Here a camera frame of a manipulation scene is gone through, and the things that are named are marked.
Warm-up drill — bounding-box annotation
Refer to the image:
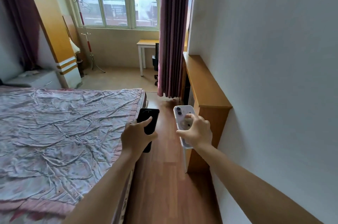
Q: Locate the person's right hand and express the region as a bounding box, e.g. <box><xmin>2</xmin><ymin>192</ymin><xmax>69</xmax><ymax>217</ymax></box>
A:
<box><xmin>176</xmin><ymin>114</ymin><xmax>213</xmax><ymax>150</ymax></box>

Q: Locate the person's left hand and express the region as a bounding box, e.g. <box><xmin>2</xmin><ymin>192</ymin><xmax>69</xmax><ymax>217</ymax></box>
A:
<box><xmin>121</xmin><ymin>117</ymin><xmax>158</xmax><ymax>157</ymax></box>

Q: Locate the black smartphone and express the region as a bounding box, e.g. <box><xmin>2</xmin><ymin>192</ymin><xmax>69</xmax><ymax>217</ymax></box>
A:
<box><xmin>136</xmin><ymin>108</ymin><xmax>160</xmax><ymax>153</ymax></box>

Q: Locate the white smartphone with clear case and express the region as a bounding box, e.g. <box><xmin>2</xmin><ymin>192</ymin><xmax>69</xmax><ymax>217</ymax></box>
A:
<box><xmin>173</xmin><ymin>105</ymin><xmax>194</xmax><ymax>149</ymax></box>

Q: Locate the person's left forearm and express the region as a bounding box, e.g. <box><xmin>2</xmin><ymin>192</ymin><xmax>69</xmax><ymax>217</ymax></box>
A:
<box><xmin>61</xmin><ymin>146</ymin><xmax>139</xmax><ymax>224</ymax></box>

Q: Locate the person's right forearm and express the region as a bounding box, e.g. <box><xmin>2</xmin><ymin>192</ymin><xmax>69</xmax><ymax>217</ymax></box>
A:
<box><xmin>194</xmin><ymin>143</ymin><xmax>325</xmax><ymax>224</ymax></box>

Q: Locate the wooden radiator cover cabinet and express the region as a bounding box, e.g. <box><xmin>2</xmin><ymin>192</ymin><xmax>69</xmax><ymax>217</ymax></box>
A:
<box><xmin>181</xmin><ymin>52</ymin><xmax>233</xmax><ymax>174</ymax></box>

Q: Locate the black office chair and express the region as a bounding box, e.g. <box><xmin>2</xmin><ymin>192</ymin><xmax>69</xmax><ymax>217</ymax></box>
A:
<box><xmin>152</xmin><ymin>43</ymin><xmax>160</xmax><ymax>86</ymax></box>

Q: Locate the white and wood desk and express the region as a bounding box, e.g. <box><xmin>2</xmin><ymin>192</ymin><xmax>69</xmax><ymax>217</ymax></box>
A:
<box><xmin>136</xmin><ymin>39</ymin><xmax>160</xmax><ymax>77</ymax></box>

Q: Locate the wrinkled floral bedsheet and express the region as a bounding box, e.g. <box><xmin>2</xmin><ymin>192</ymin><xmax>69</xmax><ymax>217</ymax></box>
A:
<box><xmin>0</xmin><ymin>87</ymin><xmax>144</xmax><ymax>222</ymax></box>

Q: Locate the maroon curtain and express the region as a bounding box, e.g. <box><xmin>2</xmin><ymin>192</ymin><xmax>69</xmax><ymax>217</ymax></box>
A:
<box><xmin>0</xmin><ymin>0</ymin><xmax>40</xmax><ymax>72</ymax></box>
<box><xmin>157</xmin><ymin>0</ymin><xmax>192</xmax><ymax>99</ymax></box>

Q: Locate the red and white coat stand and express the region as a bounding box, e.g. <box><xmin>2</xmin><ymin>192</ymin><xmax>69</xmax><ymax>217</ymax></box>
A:
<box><xmin>74</xmin><ymin>0</ymin><xmax>106</xmax><ymax>73</ymax></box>

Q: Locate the white bedside table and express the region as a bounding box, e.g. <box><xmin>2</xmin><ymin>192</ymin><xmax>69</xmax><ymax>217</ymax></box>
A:
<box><xmin>5</xmin><ymin>69</ymin><xmax>62</xmax><ymax>90</ymax></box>

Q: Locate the orange and white wardrobe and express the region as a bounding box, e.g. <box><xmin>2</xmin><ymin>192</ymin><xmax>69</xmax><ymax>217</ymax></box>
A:
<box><xmin>26</xmin><ymin>0</ymin><xmax>83</xmax><ymax>89</ymax></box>

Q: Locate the bed with pink frame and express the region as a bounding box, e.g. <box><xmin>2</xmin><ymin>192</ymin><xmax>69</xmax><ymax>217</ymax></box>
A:
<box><xmin>0</xmin><ymin>85</ymin><xmax>148</xmax><ymax>224</ymax></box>

